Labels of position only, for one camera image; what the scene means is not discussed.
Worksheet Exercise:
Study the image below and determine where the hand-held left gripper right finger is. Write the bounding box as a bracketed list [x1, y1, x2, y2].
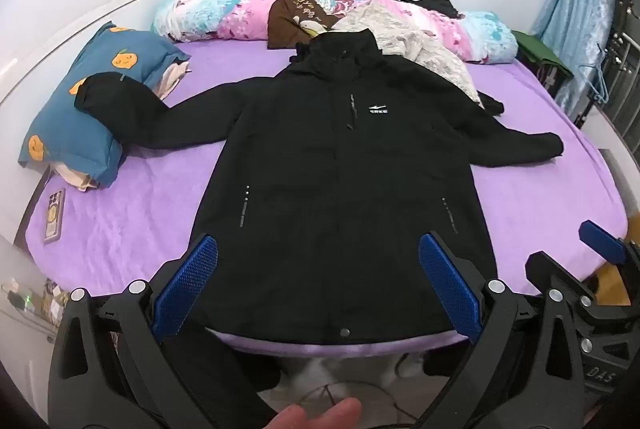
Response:
[415, 233, 588, 429]

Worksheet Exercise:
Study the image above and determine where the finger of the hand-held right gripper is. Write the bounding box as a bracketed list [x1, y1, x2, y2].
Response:
[579, 220, 640, 270]
[525, 251, 603, 310]

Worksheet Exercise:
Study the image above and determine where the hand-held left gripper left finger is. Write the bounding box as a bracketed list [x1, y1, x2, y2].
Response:
[47, 233, 278, 429]

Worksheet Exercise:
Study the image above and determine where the black jacket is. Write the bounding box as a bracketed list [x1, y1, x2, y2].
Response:
[74, 28, 565, 346]

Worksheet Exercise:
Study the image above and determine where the blue clothes hanger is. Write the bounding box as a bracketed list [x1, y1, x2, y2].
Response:
[580, 50, 611, 103]

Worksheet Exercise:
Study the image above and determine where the person's left hand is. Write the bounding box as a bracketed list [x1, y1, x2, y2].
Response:
[260, 396, 362, 429]

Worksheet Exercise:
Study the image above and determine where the phone in patterned case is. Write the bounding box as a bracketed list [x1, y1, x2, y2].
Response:
[44, 189, 67, 244]

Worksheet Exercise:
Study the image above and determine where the cluttered bedside table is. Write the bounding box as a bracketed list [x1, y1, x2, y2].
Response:
[0, 276, 71, 350]

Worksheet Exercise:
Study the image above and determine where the small black cloth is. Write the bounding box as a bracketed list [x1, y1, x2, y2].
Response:
[480, 91, 505, 116]

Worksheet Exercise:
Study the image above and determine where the green cloth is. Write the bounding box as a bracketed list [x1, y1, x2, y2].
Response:
[510, 30, 573, 74]

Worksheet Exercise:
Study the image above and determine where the blue pillow with orange prints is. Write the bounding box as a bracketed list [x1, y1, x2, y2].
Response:
[19, 21, 192, 188]

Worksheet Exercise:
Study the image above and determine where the metal window railing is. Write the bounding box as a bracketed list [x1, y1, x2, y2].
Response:
[600, 0, 640, 140]

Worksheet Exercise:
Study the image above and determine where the beige patterned garment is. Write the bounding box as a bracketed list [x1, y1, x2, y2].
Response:
[330, 1, 483, 107]

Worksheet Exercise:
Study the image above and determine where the pink and blue floral quilt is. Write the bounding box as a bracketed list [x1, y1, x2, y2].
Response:
[151, 0, 518, 64]

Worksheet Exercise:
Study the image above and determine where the brown printed garment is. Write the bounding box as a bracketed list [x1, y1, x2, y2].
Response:
[267, 0, 346, 50]

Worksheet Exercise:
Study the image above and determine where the black garment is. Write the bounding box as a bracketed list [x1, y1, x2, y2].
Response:
[400, 0, 463, 20]

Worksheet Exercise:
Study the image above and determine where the white headboard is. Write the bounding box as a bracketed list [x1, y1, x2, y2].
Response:
[0, 0, 173, 110]

